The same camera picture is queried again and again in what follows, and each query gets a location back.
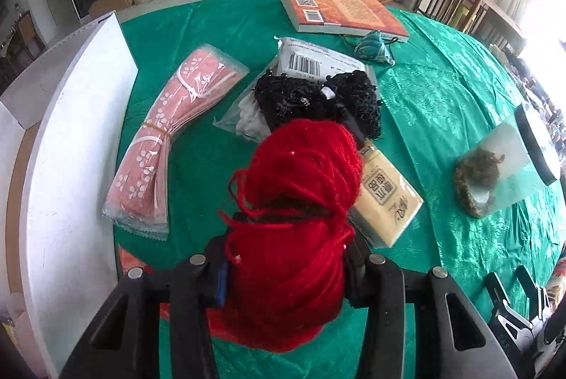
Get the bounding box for clear plastic jar black lid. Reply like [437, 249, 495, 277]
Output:
[455, 103, 561, 220]

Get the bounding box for black yarn bundle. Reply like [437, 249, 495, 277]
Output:
[254, 70, 383, 141]

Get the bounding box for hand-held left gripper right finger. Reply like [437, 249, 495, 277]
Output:
[341, 234, 520, 379]

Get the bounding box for red patterned undercloth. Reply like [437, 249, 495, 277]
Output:
[114, 244, 566, 340]

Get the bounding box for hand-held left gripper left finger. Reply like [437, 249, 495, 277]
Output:
[59, 229, 236, 379]

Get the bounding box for brown cardboard box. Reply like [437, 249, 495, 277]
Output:
[88, 0, 141, 19]

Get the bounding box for white mailing bag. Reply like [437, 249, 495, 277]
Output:
[273, 36, 376, 81]

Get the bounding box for teal woven sachet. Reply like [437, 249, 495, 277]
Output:
[354, 30, 399, 66]

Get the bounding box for pink floral face mask pack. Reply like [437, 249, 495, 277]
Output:
[103, 44, 250, 241]

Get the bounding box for orange book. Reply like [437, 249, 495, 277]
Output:
[282, 0, 410, 43]

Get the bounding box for red yarn ball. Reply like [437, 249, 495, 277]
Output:
[221, 119, 364, 353]

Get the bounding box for yellow tissue pack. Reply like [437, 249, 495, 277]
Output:
[349, 140, 424, 248]

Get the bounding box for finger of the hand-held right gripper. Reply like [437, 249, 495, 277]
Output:
[483, 273, 514, 318]
[515, 265, 550, 311]

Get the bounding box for white cardboard box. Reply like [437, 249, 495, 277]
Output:
[0, 11, 139, 379]

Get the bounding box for clear bag of cotton swabs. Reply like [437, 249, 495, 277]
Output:
[213, 89, 272, 143]

